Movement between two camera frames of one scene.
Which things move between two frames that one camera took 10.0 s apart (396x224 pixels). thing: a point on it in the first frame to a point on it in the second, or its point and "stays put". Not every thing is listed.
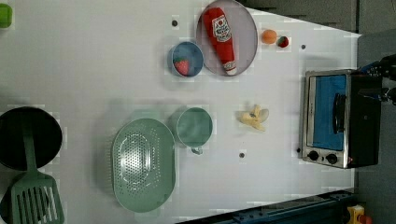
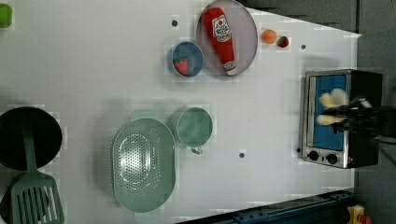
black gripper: x=384 y=67 to x=366 y=118
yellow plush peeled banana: x=254 y=119 to x=334 y=97
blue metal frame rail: x=328 y=209 stays put
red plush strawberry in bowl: x=181 y=64 stays put
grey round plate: x=244 y=35 stays put
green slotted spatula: x=34 y=195 stays put
